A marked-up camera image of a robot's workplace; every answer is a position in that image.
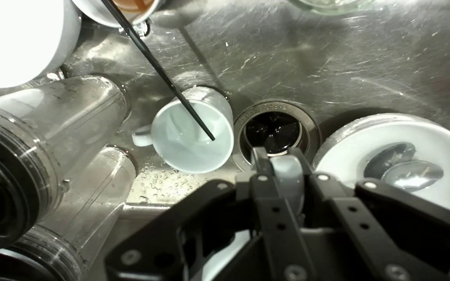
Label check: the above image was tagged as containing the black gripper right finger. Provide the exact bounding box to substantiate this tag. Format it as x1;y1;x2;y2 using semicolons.
289;147;450;281

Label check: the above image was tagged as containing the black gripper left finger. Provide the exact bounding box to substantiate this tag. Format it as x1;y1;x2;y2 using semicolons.
105;147;316;281

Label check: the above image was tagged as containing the white cup with brown liquid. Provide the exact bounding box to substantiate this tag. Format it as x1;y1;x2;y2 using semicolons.
70;0;163;30

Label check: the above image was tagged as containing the metal spoon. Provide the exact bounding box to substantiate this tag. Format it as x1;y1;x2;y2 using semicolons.
380;156;447;194
364;141;419;180

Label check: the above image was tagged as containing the sink drain strainer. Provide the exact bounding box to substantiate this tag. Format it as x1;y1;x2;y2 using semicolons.
231;97;324;175

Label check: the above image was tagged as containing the white bowl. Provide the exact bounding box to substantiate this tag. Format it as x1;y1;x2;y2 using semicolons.
311;113;450;219

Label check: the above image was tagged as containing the small white mug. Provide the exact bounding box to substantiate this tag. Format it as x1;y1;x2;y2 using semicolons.
130;85;236;177

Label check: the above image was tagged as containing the clear jar with black lid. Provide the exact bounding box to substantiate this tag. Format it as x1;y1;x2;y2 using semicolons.
0;77;133;252
0;145;139;281

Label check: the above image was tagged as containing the stainless steel sink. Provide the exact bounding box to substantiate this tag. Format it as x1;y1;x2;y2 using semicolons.
0;0;450;281

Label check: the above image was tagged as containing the thin black stick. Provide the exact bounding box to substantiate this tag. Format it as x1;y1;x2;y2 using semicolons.
99;0;217;142

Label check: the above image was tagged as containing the large white dish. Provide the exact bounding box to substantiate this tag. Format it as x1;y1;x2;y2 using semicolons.
0;0;83;91

